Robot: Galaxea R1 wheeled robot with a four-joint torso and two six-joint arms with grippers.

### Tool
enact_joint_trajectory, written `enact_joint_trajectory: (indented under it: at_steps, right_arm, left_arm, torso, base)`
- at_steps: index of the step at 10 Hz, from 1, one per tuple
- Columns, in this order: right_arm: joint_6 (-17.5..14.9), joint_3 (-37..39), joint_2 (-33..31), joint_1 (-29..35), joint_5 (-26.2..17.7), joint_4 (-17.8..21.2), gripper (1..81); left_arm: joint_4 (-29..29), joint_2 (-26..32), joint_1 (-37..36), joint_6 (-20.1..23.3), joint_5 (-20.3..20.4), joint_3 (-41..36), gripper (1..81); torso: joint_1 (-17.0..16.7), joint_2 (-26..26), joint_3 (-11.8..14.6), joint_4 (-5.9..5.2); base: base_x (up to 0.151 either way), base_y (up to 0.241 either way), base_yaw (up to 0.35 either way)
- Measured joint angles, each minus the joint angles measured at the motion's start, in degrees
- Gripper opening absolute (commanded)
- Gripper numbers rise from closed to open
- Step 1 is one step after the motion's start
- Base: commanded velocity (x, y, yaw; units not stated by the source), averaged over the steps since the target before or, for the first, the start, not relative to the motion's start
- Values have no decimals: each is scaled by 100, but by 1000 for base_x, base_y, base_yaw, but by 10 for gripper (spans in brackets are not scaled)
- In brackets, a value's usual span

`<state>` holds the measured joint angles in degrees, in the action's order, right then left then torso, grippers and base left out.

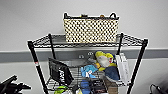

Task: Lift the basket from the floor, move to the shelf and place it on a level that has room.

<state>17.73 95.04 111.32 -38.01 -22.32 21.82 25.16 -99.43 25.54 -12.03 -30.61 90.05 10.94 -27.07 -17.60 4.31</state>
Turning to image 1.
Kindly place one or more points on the pale basket with dark spots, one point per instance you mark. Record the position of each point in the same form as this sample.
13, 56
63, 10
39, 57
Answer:
90, 30

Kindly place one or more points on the glossy black bag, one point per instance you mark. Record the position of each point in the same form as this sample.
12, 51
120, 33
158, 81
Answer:
61, 71

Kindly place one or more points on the blue round toy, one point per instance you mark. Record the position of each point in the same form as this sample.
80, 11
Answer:
85, 84

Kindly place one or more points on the blue plush toy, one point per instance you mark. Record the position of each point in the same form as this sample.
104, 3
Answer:
88, 71

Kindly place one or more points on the black box with label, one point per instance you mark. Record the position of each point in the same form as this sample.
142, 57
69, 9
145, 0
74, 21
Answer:
98, 86

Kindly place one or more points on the yellow and white plush toy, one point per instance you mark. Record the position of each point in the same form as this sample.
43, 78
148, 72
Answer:
105, 60

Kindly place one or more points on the small brown cardboard box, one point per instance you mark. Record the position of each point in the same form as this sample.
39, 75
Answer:
112, 87

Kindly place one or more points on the dark blue cloth toy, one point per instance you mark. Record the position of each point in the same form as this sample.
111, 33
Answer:
112, 74

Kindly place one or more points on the white flat package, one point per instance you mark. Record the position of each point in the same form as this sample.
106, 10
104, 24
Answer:
123, 68

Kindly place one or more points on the tan plush toy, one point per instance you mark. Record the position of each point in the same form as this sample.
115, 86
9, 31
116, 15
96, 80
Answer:
102, 15

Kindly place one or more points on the long grey wall band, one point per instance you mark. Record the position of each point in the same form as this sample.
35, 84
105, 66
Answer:
20, 55

